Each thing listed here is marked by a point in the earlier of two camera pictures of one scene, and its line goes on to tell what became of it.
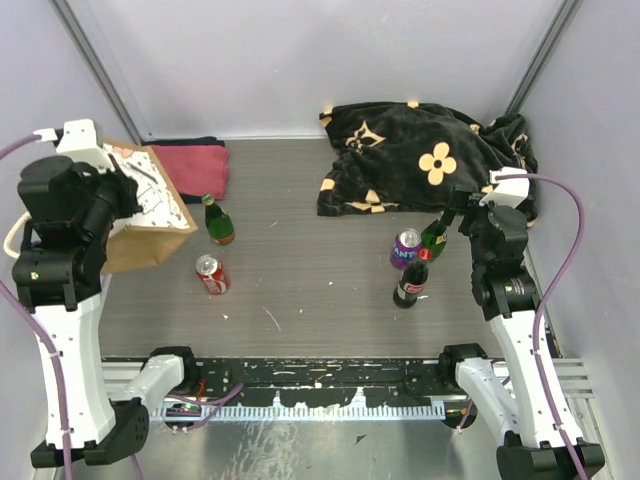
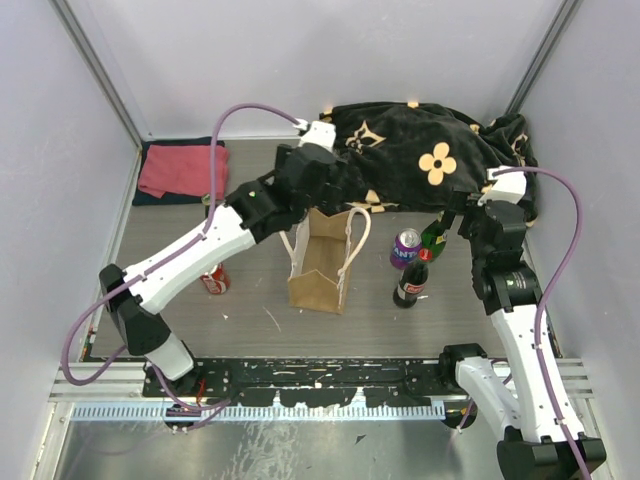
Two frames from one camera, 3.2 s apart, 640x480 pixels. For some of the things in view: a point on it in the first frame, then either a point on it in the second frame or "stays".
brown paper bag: x=164 y=224 -> x=320 y=249
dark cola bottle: x=411 y=282 stays
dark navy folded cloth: x=188 y=141 stays
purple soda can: x=406 y=248 stays
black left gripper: x=130 y=203 -> x=332 y=199
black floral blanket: x=402 y=157 stays
